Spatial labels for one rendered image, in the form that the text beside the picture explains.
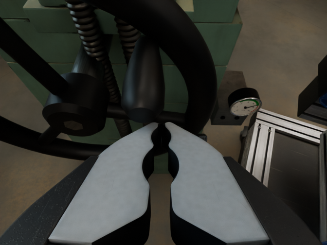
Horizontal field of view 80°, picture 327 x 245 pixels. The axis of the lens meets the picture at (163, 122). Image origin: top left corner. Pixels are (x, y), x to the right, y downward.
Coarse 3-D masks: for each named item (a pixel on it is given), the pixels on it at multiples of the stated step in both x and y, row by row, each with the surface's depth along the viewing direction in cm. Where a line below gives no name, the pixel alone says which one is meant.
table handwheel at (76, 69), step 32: (96, 0) 11; (128, 0) 11; (160, 0) 11; (0, 32) 13; (160, 32) 12; (192, 32) 13; (32, 64) 16; (96, 64) 23; (192, 64) 14; (64, 96) 18; (96, 96) 20; (192, 96) 18; (0, 128) 24; (64, 128) 20; (96, 128) 20; (192, 128) 23
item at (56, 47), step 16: (16, 32) 33; (32, 32) 33; (208, 32) 33; (224, 32) 33; (32, 48) 36; (48, 48) 36; (64, 48) 36; (112, 48) 36; (160, 48) 36; (224, 48) 36; (224, 64) 39
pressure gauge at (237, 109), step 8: (240, 88) 39; (248, 88) 39; (232, 96) 40; (240, 96) 38; (248, 96) 38; (256, 96) 38; (232, 104) 39; (240, 104) 39; (248, 104) 39; (256, 104) 39; (232, 112) 42; (240, 112) 42; (248, 112) 42
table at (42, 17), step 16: (32, 0) 21; (176, 0) 21; (192, 0) 22; (32, 16) 21; (48, 16) 21; (64, 16) 21; (96, 16) 21; (112, 16) 21; (192, 16) 21; (48, 32) 23; (64, 32) 23; (112, 32) 23
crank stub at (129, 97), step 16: (144, 48) 12; (128, 64) 12; (144, 64) 11; (160, 64) 12; (128, 80) 11; (144, 80) 10; (160, 80) 11; (128, 96) 10; (144, 96) 10; (160, 96) 10; (128, 112) 10; (144, 112) 10; (160, 112) 11
